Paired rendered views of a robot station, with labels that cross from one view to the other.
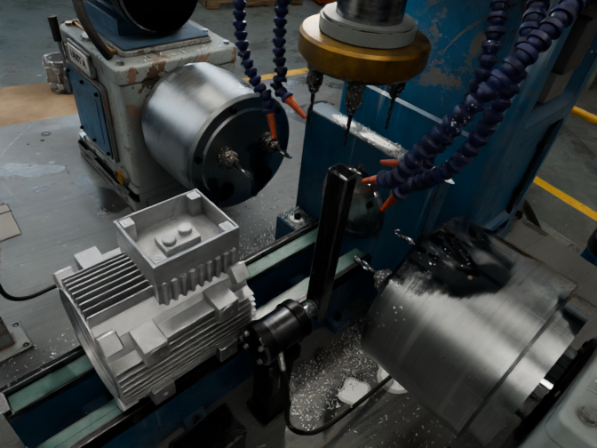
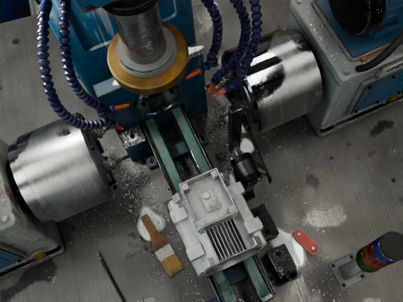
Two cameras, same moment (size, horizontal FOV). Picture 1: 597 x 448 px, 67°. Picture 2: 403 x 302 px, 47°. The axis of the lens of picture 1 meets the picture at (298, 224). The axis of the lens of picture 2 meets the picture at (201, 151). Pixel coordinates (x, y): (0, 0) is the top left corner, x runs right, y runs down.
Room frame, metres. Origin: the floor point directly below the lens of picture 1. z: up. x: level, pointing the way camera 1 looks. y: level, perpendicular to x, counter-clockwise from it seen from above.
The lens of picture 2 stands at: (0.26, 0.41, 2.20)
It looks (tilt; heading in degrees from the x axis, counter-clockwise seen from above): 68 degrees down; 301
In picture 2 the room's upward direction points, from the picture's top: 8 degrees counter-clockwise
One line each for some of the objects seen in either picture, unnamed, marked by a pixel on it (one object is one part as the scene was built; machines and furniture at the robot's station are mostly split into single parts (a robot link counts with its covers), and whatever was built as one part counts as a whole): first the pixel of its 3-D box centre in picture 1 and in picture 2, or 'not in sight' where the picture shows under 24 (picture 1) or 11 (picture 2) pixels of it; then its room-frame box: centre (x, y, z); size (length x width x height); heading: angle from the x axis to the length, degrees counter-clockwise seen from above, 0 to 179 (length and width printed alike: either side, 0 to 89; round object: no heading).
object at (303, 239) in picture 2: not in sight; (305, 241); (0.14, 0.08, 0.81); 0.09 x 0.03 x 0.02; 155
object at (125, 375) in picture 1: (158, 305); (216, 225); (0.38, 0.18, 1.01); 0.20 x 0.19 x 0.19; 137
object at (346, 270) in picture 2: not in sight; (366, 260); (0.01, 0.12, 1.01); 0.08 x 0.08 x 0.42; 47
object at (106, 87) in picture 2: (368, 207); (152, 90); (0.72, -0.14, 0.97); 0.30 x 0.11 x 0.34; 47
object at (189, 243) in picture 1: (179, 244); (208, 201); (0.41, 0.15, 1.11); 0.12 x 0.11 x 0.07; 137
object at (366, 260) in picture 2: not in sight; (377, 254); (0.01, 0.12, 1.10); 0.06 x 0.06 x 0.04
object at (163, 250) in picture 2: not in sight; (159, 244); (0.54, 0.25, 0.80); 0.21 x 0.05 x 0.01; 145
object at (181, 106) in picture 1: (202, 124); (48, 175); (0.85, 0.23, 1.04); 0.37 x 0.25 x 0.25; 47
